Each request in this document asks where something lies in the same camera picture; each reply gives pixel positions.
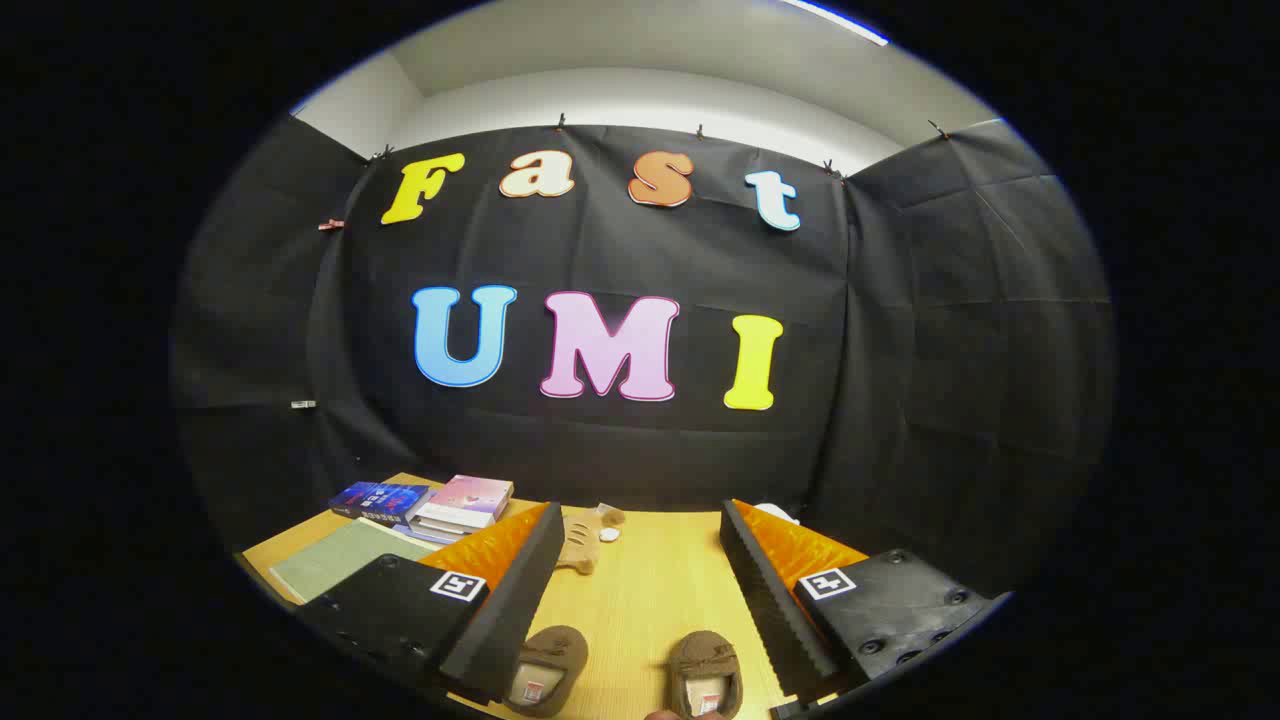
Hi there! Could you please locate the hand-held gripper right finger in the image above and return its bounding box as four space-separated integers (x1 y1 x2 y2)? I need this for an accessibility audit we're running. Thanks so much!
720 498 1009 719

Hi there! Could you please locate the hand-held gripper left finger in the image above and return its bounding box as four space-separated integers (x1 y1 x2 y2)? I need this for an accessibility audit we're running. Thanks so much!
298 502 567 703

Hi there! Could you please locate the brown fuzzy shoe with bow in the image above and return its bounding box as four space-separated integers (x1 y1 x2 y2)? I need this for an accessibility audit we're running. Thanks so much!
667 630 744 720
503 625 589 718

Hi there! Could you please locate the green fabric storage box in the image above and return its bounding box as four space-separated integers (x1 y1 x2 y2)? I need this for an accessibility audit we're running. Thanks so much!
268 517 441 606

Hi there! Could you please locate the brown striped plush toy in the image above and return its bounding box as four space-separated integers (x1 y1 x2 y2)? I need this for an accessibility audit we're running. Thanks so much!
555 505 626 576

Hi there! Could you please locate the white book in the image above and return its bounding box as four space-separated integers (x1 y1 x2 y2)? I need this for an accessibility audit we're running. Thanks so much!
408 512 496 538

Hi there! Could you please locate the pink cover book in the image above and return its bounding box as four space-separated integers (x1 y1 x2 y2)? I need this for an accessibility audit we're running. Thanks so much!
415 475 514 529

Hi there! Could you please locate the black backdrop cloth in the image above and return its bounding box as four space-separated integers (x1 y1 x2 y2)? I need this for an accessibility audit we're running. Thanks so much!
172 115 1116 601

